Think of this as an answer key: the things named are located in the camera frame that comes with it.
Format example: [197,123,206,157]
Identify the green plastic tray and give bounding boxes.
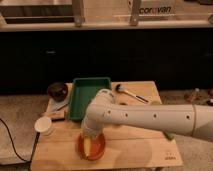
[68,77,111,122]

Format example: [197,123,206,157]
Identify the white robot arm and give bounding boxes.
[81,89,213,142]

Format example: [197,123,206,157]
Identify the white cup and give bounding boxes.
[34,116,53,136]

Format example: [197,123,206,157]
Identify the white cutting board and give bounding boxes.
[47,82,72,112]

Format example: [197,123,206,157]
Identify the green cucumber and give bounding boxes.
[163,132,174,141]

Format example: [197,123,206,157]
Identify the red bowl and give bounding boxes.
[75,134,106,161]

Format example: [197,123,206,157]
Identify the black cable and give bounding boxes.
[0,118,32,164]

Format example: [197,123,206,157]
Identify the white cardboard box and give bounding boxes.
[139,0,174,15]

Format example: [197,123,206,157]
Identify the yellow banana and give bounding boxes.
[83,137,92,156]

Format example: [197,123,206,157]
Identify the yellow green cup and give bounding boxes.
[150,101,161,105]

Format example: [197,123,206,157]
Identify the dish brush with handle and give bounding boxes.
[115,84,149,104]

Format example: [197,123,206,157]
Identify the dark brown bowl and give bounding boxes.
[47,82,68,102]

